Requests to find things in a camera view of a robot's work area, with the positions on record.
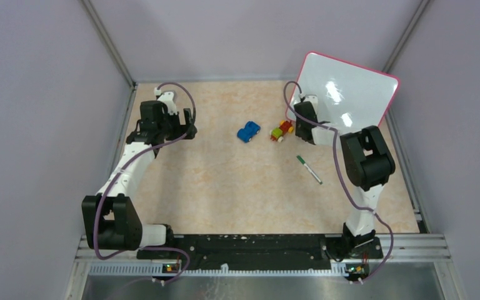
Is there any green white marker pen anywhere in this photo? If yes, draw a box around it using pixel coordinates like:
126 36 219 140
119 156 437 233
296 155 323 184

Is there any pink-framed whiteboard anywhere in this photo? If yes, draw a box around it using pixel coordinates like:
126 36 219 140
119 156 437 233
289 52 400 134

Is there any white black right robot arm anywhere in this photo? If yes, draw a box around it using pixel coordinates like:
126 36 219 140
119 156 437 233
289 94 396 261

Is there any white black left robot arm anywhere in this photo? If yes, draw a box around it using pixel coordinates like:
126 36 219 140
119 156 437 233
81 87 197 258

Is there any red yellow toy brick car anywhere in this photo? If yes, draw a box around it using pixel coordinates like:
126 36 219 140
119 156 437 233
269 120 294 143

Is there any blue toy car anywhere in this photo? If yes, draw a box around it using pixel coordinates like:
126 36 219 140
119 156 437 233
237 121 261 143

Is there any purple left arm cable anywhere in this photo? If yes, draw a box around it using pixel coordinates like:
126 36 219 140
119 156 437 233
92 81 198 286

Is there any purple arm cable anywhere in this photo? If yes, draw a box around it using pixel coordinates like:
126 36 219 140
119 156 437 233
92 81 198 286
282 81 395 284

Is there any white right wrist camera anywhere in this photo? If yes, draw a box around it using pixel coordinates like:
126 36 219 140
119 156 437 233
299 93 319 110

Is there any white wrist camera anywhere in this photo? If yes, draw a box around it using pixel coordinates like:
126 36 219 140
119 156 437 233
154 87 178 115
299 93 319 110

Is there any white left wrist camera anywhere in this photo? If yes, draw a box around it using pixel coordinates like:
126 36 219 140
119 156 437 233
154 87 178 115

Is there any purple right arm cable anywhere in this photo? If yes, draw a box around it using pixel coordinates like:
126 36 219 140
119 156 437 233
282 81 395 284

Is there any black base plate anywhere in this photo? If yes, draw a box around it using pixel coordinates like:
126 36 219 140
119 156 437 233
136 234 384 271

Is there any aluminium frame rail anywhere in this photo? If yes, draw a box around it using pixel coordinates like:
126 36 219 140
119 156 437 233
65 234 466 299

